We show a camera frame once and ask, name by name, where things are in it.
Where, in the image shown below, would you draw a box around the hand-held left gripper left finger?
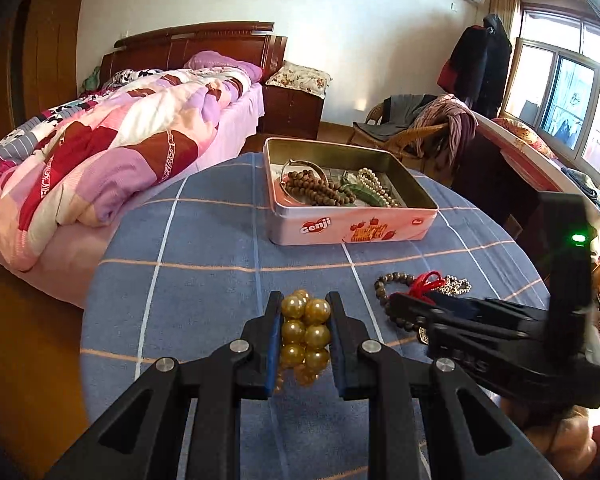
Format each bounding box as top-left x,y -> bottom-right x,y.
45,291 -> 286,480

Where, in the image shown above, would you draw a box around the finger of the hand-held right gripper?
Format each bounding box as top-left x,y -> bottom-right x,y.
431,297 -> 547,327
389,291 -> 527,342

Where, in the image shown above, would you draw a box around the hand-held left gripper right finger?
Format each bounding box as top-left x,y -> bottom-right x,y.
325,291 -> 561,480

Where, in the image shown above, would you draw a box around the golden bead bracelet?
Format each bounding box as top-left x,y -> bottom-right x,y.
274,289 -> 334,394

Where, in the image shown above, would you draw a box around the silver bead chain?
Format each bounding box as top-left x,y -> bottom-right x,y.
432,274 -> 474,302

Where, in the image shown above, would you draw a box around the dark bead bracelet red tassel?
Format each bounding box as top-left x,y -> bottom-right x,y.
373,270 -> 447,334

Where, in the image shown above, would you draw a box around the pink metal tin box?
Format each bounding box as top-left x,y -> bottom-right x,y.
262,136 -> 440,247

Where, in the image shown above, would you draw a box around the cream pearl necklace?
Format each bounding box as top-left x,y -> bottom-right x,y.
357,167 -> 404,209

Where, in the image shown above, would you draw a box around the green jade pendant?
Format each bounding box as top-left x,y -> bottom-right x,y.
339,172 -> 382,207

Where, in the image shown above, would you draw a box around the brown wooden bead necklace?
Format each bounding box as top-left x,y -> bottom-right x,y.
282,170 -> 357,207

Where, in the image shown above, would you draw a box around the silver bangle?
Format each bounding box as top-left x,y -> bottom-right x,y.
280,158 -> 332,187

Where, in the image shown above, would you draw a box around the person's right hand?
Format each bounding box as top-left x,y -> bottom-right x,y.
522,404 -> 599,480

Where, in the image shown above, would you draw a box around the blue plaid tablecloth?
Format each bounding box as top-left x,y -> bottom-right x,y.
80,152 -> 552,480

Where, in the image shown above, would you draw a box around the dark desk with white top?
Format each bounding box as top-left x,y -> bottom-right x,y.
452,112 -> 600,322

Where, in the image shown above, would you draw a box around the blue folded cloth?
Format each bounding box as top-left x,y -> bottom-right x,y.
559,167 -> 600,212

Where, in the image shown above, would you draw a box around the floral pillow with red edge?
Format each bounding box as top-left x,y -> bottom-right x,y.
492,117 -> 557,159

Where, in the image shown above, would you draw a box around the wicker chair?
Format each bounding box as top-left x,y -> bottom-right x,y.
349,95 -> 452,172

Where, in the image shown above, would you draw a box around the pink and maroon clothes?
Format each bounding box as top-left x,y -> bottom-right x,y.
412,93 -> 479,172

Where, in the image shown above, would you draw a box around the dark grey garment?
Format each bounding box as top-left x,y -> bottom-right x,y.
364,93 -> 439,139

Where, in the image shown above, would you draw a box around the window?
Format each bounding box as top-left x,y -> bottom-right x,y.
500,4 -> 600,182

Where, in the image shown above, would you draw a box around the wooden nightstand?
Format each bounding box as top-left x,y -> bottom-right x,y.
258,84 -> 326,142

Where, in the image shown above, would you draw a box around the hanging dark coats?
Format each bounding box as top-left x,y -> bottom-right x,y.
437,13 -> 514,120

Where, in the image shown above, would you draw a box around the pink patchwork quilt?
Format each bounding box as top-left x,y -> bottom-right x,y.
0,67 -> 254,272

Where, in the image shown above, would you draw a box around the floral pillow with white ground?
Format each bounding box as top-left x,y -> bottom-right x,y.
264,60 -> 334,100

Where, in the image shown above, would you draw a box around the purple pillow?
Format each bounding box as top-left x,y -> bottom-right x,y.
182,50 -> 264,82

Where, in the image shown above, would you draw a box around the yellow curtain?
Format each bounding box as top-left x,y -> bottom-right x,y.
489,0 -> 583,121

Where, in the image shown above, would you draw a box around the wooden bed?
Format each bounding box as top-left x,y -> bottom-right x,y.
0,21 -> 289,309

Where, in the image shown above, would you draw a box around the green cloth item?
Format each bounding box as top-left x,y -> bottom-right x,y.
79,67 -> 101,94

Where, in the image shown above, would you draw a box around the wooden wardrobe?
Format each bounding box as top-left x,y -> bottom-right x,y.
0,0 -> 94,137

